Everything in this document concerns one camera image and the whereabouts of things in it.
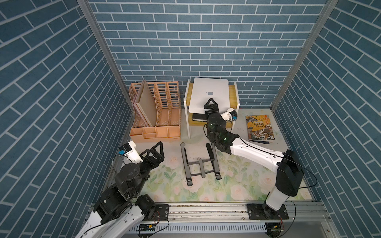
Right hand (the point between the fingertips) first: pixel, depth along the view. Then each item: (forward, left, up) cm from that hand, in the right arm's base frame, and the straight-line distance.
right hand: (210, 104), depth 75 cm
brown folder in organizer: (+15, +44, -16) cm, 49 cm away
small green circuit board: (-51, +27, -38) cm, 69 cm away
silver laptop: (+13, +4, -1) cm, 14 cm away
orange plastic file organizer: (+27, +34, -22) cm, 49 cm away
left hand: (-25, +20, -3) cm, 32 cm away
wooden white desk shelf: (+3, -13, -2) cm, 13 cm away
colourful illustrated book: (+14, -38, -33) cm, 52 cm away
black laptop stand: (-20, +3, -32) cm, 38 cm away
